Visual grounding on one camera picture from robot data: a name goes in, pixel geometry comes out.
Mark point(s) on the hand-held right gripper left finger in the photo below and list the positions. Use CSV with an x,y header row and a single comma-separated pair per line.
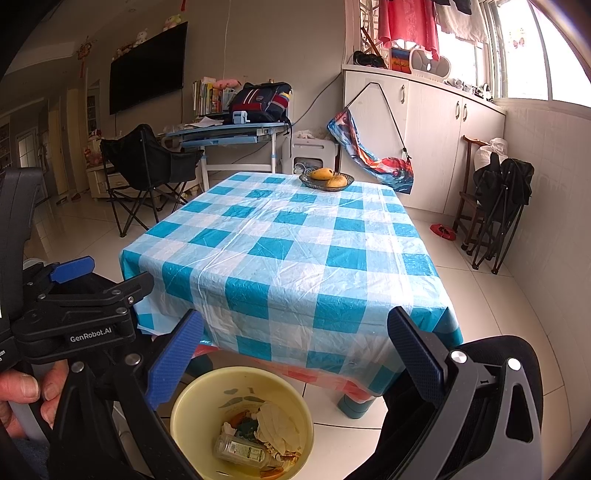
x,y
178,360

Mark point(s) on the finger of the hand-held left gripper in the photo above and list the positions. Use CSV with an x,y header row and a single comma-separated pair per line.
x,y
71,270
106,295

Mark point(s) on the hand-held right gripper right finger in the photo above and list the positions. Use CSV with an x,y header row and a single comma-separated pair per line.
x,y
415,355

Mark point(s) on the round plastic waste bin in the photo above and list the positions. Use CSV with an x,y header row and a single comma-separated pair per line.
x,y
203,401

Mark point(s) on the curved orange peel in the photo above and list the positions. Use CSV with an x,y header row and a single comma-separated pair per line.
x,y
238,417

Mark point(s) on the green snack packet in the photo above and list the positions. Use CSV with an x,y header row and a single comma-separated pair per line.
x,y
247,429

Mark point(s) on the clear plastic bottle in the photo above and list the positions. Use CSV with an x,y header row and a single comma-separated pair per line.
x,y
240,450

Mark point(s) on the white plastic bag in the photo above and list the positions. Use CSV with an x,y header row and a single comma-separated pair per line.
x,y
277,424

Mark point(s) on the person's left hand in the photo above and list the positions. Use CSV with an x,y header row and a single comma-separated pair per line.
x,y
21,386

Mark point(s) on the teal table leg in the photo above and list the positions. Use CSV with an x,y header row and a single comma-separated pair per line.
x,y
355,406

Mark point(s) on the white television console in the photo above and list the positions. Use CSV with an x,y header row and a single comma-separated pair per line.
x,y
99,182

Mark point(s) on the black folding camping chair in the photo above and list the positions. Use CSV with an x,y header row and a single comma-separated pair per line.
x,y
138,161

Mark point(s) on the red slipper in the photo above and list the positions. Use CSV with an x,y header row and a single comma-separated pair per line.
x,y
443,230

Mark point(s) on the glass panel door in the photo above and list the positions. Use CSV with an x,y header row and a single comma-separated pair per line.
x,y
27,147

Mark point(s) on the person's blue trousers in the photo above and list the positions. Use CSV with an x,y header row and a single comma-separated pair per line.
x,y
23,461

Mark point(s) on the folded black chair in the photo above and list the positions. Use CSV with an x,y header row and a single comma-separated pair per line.
x,y
503,184

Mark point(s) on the white papers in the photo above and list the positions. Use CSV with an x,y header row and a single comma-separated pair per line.
x,y
205,122

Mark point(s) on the blue white study desk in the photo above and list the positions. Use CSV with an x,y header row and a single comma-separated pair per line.
x,y
221,130

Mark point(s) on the yellow mango with dark tip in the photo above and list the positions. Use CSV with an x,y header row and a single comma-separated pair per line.
x,y
321,174

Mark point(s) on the glass fruit bowl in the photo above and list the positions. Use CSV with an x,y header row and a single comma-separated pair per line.
x,y
305,181

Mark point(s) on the row of books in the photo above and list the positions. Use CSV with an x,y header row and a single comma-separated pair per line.
x,y
207,97

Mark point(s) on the white tied bag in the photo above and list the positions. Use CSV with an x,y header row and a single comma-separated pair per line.
x,y
494,147

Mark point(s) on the light blue pencil sharpener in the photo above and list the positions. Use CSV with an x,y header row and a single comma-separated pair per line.
x,y
240,117

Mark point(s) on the white plastic stool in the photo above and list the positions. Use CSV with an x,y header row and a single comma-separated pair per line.
x,y
314,147

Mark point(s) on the white plush toy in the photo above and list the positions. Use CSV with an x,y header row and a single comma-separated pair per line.
x,y
141,37

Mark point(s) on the white crumpled cloth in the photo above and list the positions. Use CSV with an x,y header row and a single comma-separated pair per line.
x,y
307,134

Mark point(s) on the dark blue striped backpack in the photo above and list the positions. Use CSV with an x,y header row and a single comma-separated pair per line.
x,y
258,101

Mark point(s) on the green pink plush toy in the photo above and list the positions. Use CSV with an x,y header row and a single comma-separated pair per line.
x,y
172,22

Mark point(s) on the white plastic basket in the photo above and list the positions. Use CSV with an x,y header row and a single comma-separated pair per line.
x,y
429,64

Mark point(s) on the colourful picture box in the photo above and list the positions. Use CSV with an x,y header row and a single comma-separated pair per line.
x,y
400,60

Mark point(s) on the black shoes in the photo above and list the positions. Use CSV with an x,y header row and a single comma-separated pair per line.
x,y
367,59

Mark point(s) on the white framed window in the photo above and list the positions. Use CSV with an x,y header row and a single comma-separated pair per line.
x,y
521,55

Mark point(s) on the red hanging garment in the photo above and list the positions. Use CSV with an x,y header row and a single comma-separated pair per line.
x,y
406,23

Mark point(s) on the white hanging garment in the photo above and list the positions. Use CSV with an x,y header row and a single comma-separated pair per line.
x,y
461,25

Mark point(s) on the black wall television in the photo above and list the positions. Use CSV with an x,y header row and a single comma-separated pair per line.
x,y
147,74

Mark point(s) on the white wall cabinets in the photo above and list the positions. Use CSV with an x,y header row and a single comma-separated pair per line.
x,y
434,138

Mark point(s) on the red knot wall ornament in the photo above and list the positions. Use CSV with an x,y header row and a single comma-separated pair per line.
x,y
86,50

